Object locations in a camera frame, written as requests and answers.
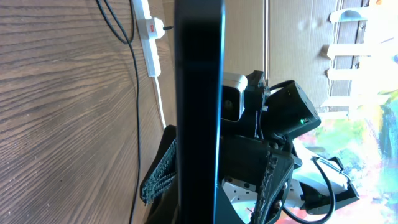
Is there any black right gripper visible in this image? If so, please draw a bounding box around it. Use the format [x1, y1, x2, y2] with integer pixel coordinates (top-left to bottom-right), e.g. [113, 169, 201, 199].
[221, 70, 296, 150]

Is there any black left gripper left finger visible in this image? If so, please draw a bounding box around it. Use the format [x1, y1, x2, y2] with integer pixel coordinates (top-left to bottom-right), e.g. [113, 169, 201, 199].
[140, 125, 178, 223]

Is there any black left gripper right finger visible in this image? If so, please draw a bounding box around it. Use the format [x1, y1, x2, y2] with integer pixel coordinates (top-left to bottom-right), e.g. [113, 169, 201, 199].
[215, 135, 294, 223]

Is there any black Samsung smartphone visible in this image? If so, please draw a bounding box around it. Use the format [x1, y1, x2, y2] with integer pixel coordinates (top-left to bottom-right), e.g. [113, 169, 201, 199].
[174, 0, 225, 223]

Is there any black charger cable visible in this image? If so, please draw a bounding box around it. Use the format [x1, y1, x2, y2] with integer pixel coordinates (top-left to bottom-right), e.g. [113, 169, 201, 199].
[95, 0, 174, 224]

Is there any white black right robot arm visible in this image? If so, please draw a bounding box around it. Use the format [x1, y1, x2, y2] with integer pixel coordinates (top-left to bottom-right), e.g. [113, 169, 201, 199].
[216, 71, 359, 223]

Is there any white charger plug adapter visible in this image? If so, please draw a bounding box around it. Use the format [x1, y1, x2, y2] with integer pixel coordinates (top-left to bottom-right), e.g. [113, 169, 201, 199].
[137, 17, 165, 40]

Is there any white power strip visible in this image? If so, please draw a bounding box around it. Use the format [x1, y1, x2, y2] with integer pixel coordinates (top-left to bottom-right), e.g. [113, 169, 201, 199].
[133, 0, 161, 77]

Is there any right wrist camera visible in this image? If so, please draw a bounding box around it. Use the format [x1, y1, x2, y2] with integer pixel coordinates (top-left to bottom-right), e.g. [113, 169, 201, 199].
[221, 72, 248, 122]

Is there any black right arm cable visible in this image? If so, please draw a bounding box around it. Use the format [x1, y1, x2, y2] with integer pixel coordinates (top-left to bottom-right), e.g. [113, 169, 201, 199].
[281, 157, 336, 224]

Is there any white power strip cord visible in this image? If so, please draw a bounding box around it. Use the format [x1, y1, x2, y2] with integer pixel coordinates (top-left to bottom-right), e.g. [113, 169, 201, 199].
[152, 76, 167, 130]

